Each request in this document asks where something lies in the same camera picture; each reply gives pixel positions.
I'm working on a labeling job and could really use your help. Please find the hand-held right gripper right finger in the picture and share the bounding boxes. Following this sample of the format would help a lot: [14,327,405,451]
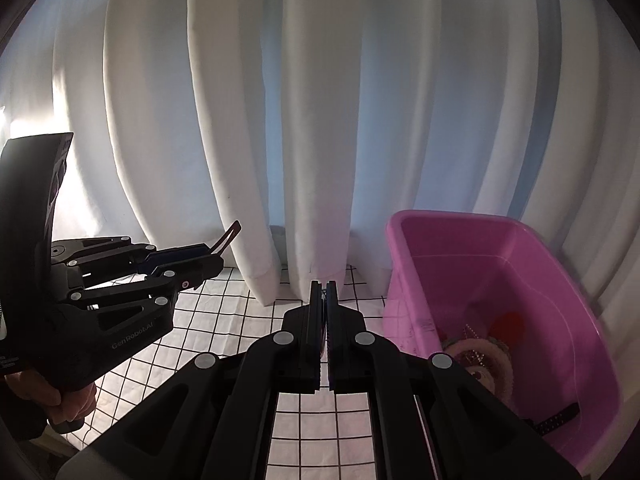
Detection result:
[326,280,583,480]

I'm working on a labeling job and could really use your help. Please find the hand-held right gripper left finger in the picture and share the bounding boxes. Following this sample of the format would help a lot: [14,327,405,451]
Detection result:
[55,280,326,480]

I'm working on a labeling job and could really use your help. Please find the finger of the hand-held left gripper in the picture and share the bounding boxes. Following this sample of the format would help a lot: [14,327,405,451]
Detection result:
[50,236,213,281]
[70,255,224,311]

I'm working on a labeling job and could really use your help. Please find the black hair clip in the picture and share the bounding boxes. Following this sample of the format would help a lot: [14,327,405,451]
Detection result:
[207,220,242,253]

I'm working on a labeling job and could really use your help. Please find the pink plastic basin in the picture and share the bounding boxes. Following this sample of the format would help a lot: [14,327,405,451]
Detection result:
[382,209,623,467]

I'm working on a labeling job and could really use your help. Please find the pink plush headband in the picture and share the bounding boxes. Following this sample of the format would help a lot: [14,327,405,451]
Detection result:
[442,335,516,401]

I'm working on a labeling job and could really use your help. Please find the red strawberry hair accessory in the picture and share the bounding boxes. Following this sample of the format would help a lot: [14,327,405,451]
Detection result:
[492,311,526,346]

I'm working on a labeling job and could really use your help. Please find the person's left hand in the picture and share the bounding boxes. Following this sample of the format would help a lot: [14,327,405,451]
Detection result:
[6,367,99,426]

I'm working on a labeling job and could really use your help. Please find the white checkered tablecloth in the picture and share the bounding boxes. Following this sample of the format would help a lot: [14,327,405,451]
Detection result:
[65,265,396,480]

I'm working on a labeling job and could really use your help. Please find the pearl hair claw clip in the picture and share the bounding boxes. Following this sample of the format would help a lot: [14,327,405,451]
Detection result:
[450,322,493,368]

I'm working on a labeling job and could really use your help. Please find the white curtain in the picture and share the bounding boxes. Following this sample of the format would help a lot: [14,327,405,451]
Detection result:
[0,0,640,311]

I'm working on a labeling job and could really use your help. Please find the black wristwatch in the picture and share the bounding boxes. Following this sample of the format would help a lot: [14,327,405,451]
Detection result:
[520,402,581,433]

